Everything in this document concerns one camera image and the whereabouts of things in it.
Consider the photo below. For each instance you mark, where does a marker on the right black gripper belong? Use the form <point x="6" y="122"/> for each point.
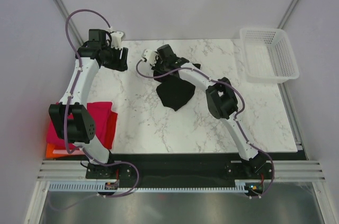
<point x="155" y="68"/>

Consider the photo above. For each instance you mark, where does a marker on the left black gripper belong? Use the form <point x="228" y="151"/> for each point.
<point x="119" y="64"/>

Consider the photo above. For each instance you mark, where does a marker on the black t shirt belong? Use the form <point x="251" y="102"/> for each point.
<point x="173" y="91"/>

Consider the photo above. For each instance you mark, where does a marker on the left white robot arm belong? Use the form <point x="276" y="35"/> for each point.
<point x="70" y="117"/>

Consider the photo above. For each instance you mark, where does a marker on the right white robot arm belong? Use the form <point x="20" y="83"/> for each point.
<point x="222" y="104"/>

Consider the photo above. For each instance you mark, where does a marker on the folded red t shirt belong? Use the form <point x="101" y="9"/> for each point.
<point x="110" y="130"/>

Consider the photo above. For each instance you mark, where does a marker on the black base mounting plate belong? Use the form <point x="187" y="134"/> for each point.
<point x="223" y="165"/>

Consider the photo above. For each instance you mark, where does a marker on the white plastic basket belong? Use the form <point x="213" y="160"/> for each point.
<point x="268" y="56"/>

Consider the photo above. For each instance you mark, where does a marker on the folded orange t shirt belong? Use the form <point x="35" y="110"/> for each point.
<point x="58" y="151"/>

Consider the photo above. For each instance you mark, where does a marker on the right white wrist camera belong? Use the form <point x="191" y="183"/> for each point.
<point x="149" y="56"/>

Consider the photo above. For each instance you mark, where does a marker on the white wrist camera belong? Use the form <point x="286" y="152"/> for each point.
<point x="117" y="38"/>
<point x="149" y="56"/>

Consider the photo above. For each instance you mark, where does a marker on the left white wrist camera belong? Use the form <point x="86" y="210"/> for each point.
<point x="117" y="38"/>

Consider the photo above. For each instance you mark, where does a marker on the aluminium frame rail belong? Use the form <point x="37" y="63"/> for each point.
<point x="285" y="171"/>

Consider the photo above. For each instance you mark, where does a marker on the white slotted cable duct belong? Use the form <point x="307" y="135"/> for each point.
<point x="74" y="186"/>

